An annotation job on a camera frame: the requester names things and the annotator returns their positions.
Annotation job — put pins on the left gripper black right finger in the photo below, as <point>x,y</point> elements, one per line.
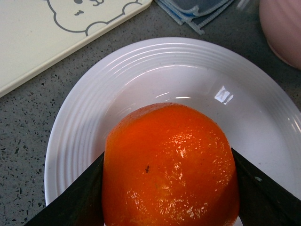
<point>263,202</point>

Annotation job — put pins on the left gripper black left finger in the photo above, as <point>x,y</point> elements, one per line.
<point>79,204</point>

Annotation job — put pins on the white ridged plate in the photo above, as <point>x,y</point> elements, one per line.
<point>258,118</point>

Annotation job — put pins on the orange mandarin fruit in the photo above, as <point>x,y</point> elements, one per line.
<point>167,164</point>

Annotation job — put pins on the cream bear tray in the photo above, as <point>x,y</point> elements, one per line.
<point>36,34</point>

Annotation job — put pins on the blue grey folded cloth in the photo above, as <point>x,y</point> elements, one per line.
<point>195,13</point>

